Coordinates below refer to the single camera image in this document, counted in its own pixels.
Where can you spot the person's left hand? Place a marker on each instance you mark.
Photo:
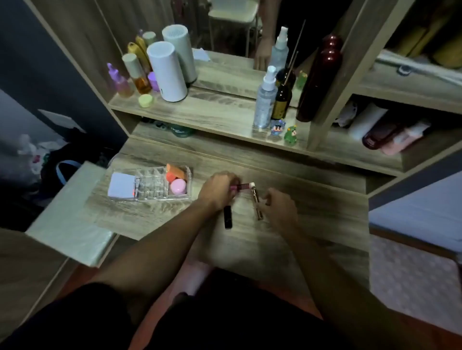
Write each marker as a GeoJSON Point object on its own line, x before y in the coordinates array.
{"type": "Point", "coordinates": [216, 191]}

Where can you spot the person's right hand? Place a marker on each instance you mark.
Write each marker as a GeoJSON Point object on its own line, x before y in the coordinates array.
{"type": "Point", "coordinates": [282, 212]}

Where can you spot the person's right fingers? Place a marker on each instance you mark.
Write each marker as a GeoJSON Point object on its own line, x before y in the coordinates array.
{"type": "Point", "coordinates": [266, 204]}

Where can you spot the person's left fingers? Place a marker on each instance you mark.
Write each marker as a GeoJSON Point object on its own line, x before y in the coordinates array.
{"type": "Point", "coordinates": [231, 185]}

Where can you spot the pink lip gloss tube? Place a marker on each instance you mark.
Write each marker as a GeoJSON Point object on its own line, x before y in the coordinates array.
{"type": "Point", "coordinates": [242, 186]}

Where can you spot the person's right forearm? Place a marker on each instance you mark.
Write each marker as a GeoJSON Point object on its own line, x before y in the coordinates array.
{"type": "Point", "coordinates": [325, 274]}

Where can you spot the person's left forearm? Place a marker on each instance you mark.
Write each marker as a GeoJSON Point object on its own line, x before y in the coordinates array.
{"type": "Point", "coordinates": [158, 248]}

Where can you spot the gold lipstick tube white cap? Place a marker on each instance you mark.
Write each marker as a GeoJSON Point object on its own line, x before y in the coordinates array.
{"type": "Point", "coordinates": [255, 200]}

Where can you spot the wooden vanity desk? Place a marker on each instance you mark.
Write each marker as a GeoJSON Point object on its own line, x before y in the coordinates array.
{"type": "Point", "coordinates": [288, 223]}

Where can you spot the black lipstick tube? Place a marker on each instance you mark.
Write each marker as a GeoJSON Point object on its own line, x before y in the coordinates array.
{"type": "Point", "coordinates": [227, 217]}

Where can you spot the pink round makeup puff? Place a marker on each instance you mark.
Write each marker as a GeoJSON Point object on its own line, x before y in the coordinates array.
{"type": "Point", "coordinates": [178, 186]}

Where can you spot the orange makeup sponge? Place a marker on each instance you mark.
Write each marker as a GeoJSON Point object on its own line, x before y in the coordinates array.
{"type": "Point", "coordinates": [176, 171]}

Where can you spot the small red makeup sponge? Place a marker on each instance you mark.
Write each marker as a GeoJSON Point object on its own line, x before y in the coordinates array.
{"type": "Point", "coordinates": [170, 177]}

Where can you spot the small green cartoon figurine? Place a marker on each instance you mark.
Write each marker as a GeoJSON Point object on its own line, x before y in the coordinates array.
{"type": "Point", "coordinates": [290, 136]}

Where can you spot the small blue cartoon figurine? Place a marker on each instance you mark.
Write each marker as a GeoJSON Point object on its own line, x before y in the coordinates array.
{"type": "Point", "coordinates": [278, 127]}

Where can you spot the clear acrylic organizer tray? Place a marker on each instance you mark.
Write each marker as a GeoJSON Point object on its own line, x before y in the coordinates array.
{"type": "Point", "coordinates": [153, 185]}

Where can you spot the clear spray bottle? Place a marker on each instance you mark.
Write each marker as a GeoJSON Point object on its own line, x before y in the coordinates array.
{"type": "Point", "coordinates": [265, 99]}

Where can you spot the dark reed diffuser bottle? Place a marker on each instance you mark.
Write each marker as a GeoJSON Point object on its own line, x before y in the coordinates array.
{"type": "Point", "coordinates": [282, 102]}

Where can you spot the white square box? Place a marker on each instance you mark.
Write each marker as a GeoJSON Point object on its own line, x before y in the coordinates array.
{"type": "Point", "coordinates": [121, 185]}

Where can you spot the black shorts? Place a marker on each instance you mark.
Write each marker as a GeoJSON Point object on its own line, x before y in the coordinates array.
{"type": "Point", "coordinates": [223, 317]}

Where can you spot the small pale green jar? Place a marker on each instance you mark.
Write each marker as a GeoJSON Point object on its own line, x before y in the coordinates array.
{"type": "Point", "coordinates": [145, 100]}

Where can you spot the small purple jar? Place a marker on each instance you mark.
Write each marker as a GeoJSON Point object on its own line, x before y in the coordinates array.
{"type": "Point", "coordinates": [153, 81]}

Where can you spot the white cylindrical appliance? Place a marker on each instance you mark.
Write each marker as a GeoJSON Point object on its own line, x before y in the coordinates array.
{"type": "Point", "coordinates": [167, 72]}

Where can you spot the dark red lying bottle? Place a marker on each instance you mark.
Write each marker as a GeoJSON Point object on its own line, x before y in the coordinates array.
{"type": "Point", "coordinates": [379, 137]}

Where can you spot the tall dark red bottle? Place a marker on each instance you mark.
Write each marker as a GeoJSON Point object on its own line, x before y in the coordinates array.
{"type": "Point", "coordinates": [319, 79]}

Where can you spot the amber bottle beige cap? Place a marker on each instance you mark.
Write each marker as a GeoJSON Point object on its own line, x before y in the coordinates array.
{"type": "Point", "coordinates": [138, 75]}

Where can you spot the purple dropper bottle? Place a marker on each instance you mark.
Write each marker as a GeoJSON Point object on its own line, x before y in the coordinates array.
{"type": "Point", "coordinates": [121, 83]}

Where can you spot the pink lying bottle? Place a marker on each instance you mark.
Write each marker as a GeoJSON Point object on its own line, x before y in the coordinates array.
{"type": "Point", "coordinates": [404, 140]}

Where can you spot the bed with grey sheet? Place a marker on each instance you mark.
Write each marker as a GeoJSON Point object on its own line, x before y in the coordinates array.
{"type": "Point", "coordinates": [422, 212]}

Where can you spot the yellow pump bottle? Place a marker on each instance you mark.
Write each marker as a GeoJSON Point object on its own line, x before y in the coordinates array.
{"type": "Point", "coordinates": [139, 56]}

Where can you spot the white padded stool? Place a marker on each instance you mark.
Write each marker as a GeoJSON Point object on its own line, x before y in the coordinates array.
{"type": "Point", "coordinates": [68, 220]}

